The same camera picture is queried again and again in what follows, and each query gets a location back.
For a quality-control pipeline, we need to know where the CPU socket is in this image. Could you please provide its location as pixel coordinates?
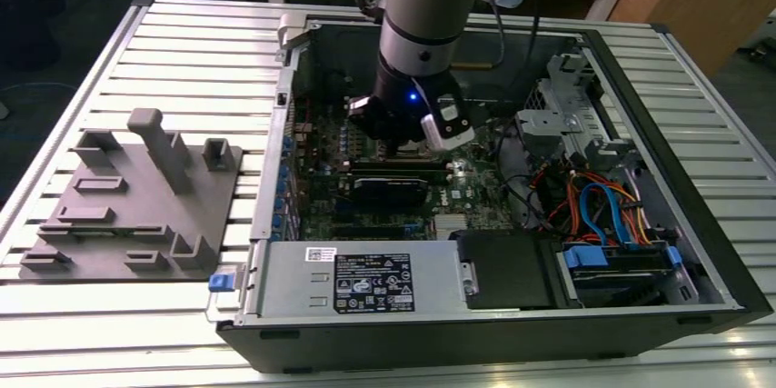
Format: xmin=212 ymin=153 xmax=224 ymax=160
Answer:
xmin=374 ymin=133 xmax=443 ymax=163

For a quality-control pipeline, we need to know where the black RAM slot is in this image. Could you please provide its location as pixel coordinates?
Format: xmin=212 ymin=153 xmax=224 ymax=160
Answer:
xmin=350 ymin=159 xmax=454 ymax=171
xmin=350 ymin=169 xmax=454 ymax=182

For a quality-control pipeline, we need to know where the black expansion slot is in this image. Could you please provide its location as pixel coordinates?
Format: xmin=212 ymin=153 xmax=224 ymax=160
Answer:
xmin=331 ymin=224 xmax=420 ymax=240

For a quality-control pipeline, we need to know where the black drive bay cover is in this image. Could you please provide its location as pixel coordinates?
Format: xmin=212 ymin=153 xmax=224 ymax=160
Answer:
xmin=451 ymin=229 xmax=583 ymax=312

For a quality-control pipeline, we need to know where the black graphics card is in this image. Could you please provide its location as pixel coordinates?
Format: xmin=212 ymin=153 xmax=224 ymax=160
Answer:
xmin=350 ymin=175 xmax=430 ymax=208

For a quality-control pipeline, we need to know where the green motherboard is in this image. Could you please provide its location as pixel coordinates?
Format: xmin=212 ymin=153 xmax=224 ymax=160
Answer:
xmin=290 ymin=99 xmax=528 ymax=243

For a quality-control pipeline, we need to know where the metal drive cage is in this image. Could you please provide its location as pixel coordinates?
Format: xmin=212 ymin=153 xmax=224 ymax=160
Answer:
xmin=515 ymin=54 xmax=648 ymax=175

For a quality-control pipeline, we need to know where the silver power supply unit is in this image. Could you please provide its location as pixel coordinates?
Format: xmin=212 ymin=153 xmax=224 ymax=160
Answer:
xmin=239 ymin=240 xmax=472 ymax=319

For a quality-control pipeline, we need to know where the hard disk in blue carrier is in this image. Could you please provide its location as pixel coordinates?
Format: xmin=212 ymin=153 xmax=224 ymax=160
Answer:
xmin=560 ymin=242 xmax=684 ymax=310

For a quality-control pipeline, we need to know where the grey parts rack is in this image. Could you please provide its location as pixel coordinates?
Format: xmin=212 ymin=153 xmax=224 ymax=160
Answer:
xmin=18 ymin=108 xmax=246 ymax=283

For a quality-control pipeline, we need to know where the black PC case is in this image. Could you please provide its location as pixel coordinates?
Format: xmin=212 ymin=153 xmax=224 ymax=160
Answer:
xmin=206 ymin=13 xmax=775 ymax=374

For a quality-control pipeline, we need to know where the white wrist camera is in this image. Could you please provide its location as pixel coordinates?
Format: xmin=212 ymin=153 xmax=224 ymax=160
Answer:
xmin=420 ymin=94 xmax=478 ymax=152

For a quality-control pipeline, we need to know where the black wire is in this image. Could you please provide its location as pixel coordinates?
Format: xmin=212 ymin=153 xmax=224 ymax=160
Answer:
xmin=495 ymin=126 xmax=551 ymax=231

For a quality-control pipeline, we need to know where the blue wire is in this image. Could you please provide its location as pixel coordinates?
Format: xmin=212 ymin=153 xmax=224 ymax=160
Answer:
xmin=579 ymin=183 xmax=638 ymax=251

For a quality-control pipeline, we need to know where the orange wire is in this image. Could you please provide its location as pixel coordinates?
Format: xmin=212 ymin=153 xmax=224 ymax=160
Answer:
xmin=544 ymin=169 xmax=663 ymax=244

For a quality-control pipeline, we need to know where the blue floor cable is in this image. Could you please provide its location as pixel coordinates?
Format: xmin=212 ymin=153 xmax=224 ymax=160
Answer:
xmin=0 ymin=81 xmax=79 ymax=93

